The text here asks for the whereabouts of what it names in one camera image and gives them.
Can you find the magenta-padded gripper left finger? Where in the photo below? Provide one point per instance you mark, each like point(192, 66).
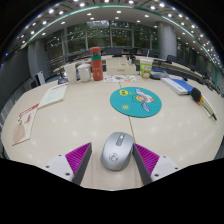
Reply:
point(77, 157)

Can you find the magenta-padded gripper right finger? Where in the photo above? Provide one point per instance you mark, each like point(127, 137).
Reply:
point(146, 158)

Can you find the silver grey computer mouse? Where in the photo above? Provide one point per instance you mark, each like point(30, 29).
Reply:
point(116, 151)

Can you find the round teal cartoon mouse pad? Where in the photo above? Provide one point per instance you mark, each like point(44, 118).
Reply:
point(133, 103)

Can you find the red and white pamphlet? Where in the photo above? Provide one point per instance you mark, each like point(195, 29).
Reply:
point(25, 125)

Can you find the white booklet with red header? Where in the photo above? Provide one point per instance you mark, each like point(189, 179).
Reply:
point(53, 95)

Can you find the black gooseneck microphone base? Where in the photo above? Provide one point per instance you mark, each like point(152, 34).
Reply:
point(62, 80)

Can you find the blue and white book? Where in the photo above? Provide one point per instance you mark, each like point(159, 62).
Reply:
point(178, 86)

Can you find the black microphone with yellow band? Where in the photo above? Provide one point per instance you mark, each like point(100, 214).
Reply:
point(196, 95)

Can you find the tall white paper cup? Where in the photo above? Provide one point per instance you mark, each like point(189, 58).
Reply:
point(71, 74)

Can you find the colourful printed leaflet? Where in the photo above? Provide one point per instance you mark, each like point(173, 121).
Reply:
point(120, 78)

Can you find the black desk console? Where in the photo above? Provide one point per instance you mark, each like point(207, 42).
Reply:
point(159, 75)

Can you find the white lidded mug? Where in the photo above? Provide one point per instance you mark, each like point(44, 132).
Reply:
point(84, 73)

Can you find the white floor-standing unit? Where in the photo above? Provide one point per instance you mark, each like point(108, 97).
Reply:
point(40, 78)

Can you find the paper cup with green print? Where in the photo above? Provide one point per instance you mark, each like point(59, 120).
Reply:
point(146, 69)

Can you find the red bottle with green band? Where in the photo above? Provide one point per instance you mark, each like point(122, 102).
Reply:
point(97, 66)

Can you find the white cardboard box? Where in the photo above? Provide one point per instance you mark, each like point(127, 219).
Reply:
point(120, 66)

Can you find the long curved conference table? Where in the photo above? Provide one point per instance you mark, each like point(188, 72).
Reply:
point(186, 71)

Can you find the group of dark office chairs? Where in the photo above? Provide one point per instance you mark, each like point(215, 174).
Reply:
point(116, 51)

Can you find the group of ceiling lights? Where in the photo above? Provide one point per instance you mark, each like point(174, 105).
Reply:
point(118, 11)

